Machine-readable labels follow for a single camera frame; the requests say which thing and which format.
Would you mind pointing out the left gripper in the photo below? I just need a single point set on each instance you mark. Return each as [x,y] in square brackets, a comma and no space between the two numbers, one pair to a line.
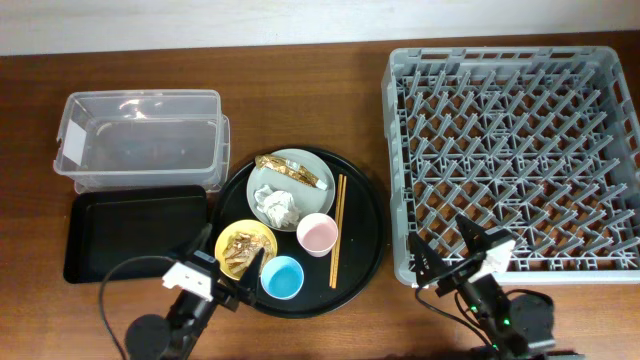
[248,285]

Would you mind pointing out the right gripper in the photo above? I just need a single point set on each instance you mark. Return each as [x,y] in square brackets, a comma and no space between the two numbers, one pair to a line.
[436,264]

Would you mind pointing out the blue plastic cup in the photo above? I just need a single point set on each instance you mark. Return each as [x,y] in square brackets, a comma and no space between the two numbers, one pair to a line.
[282,278]

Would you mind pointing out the pink plastic cup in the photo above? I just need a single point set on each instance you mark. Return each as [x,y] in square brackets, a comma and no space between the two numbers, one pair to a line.
[317,233]

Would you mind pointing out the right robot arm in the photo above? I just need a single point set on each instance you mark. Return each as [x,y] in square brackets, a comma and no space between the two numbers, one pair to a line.
[518,328]

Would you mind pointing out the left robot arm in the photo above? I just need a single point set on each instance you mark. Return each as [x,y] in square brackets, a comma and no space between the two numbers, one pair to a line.
[174,335]

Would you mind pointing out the grey plastic dishwasher rack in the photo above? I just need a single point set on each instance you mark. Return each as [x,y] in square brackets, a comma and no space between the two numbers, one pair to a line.
[540,141]

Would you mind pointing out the yellow bowl with food scraps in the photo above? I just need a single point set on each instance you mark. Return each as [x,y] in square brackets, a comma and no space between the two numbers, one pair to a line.
[238,244]

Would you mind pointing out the crumpled white tissue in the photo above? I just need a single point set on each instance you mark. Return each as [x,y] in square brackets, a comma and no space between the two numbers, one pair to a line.
[278,206]

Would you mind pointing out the grey round plate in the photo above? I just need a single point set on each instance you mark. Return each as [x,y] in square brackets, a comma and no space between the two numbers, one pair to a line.
[307,199]

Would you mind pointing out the gold foil snack wrapper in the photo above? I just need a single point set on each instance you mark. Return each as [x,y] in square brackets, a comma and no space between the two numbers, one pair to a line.
[290,169]

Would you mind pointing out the right wooden chopstick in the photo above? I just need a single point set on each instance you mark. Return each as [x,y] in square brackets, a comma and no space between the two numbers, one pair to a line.
[340,231]

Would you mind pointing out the wooden chopstick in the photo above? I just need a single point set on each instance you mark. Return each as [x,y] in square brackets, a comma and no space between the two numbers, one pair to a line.
[340,231]
[336,231]

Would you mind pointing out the black rectangular tray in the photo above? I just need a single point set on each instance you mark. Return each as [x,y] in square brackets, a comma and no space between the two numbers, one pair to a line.
[107,228]

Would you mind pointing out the left wooden chopstick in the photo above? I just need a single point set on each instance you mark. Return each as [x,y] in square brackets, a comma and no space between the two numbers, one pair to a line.
[336,231]

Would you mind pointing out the clear plastic storage bin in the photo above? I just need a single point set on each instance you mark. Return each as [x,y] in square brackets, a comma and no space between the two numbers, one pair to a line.
[144,138]

